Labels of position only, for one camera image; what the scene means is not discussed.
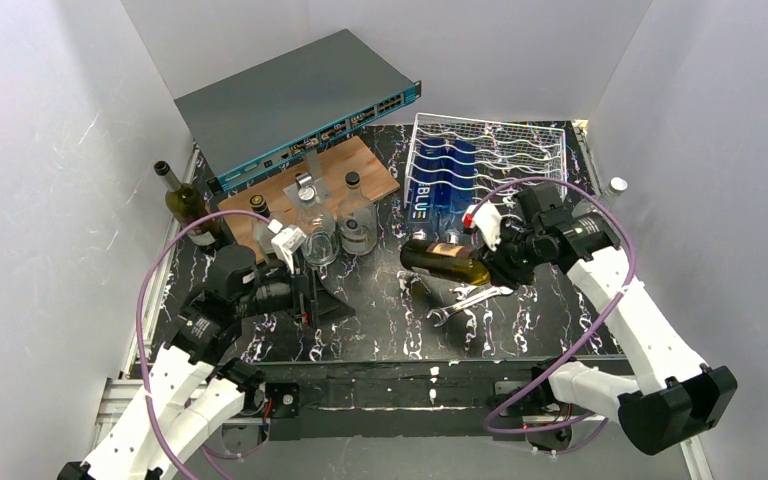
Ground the wooden board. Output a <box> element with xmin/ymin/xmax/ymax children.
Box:
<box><xmin>218</xmin><ymin>138</ymin><xmax>399</xmax><ymax>222</ymax></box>

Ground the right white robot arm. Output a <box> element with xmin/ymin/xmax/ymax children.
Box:
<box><xmin>464</xmin><ymin>177</ymin><xmax>738</xmax><ymax>455</ymax></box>

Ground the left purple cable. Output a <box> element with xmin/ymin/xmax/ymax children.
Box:
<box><xmin>134</xmin><ymin>209</ymin><xmax>279</xmax><ymax>480</ymax></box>

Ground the grey network switch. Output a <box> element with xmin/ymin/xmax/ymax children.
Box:
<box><xmin>175</xmin><ymin>29</ymin><xmax>422</xmax><ymax>195</ymax></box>

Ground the white wire wine rack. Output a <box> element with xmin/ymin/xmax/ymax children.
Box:
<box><xmin>403</xmin><ymin>113</ymin><xmax>567</xmax><ymax>221</ymax></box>

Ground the small silver wrench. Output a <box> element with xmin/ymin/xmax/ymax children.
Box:
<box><xmin>449</xmin><ymin>285</ymin><xmax>484</xmax><ymax>301</ymax></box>

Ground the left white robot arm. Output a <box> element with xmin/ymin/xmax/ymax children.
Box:
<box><xmin>58</xmin><ymin>244</ymin><xmax>355</xmax><ymax>479</ymax></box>

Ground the dark wine bottle gold label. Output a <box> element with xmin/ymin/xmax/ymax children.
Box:
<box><xmin>153</xmin><ymin>161</ymin><xmax>223</xmax><ymax>250</ymax></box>

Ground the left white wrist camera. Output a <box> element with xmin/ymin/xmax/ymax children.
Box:
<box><xmin>267</xmin><ymin>220</ymin><xmax>307</xmax><ymax>274</ymax></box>

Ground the clear bottle white cap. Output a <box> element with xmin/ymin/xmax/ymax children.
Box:
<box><xmin>296</xmin><ymin>186</ymin><xmax>340</xmax><ymax>268</ymax></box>

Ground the large silver wrench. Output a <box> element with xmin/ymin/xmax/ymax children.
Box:
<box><xmin>426</xmin><ymin>286</ymin><xmax>513</xmax><ymax>328</ymax></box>

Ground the black base frame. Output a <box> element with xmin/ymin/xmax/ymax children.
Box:
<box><xmin>201</xmin><ymin>357</ymin><xmax>627</xmax><ymax>444</ymax></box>

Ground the blue vodka bottle left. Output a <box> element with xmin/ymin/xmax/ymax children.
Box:
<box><xmin>406</xmin><ymin>138</ymin><xmax>446</xmax><ymax>240</ymax></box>

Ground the clear liquor bottle black cap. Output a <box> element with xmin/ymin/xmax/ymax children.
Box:
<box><xmin>337</xmin><ymin>171</ymin><xmax>378</xmax><ymax>256</ymax></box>

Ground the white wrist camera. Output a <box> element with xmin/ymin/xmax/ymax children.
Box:
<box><xmin>267</xmin><ymin>220</ymin><xmax>307</xmax><ymax>274</ymax></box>
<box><xmin>462</xmin><ymin>202</ymin><xmax>503</xmax><ymax>252</ymax></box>

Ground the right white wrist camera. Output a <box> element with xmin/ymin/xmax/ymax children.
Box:
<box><xmin>462</xmin><ymin>202</ymin><xmax>503</xmax><ymax>252</ymax></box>

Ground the silver metal stand bracket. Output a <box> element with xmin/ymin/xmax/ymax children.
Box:
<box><xmin>283</xmin><ymin>151</ymin><xmax>332</xmax><ymax>210</ymax></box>

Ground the dark green wine bottle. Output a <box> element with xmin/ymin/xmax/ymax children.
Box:
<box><xmin>400</xmin><ymin>239</ymin><xmax>491</xmax><ymax>286</ymax></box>

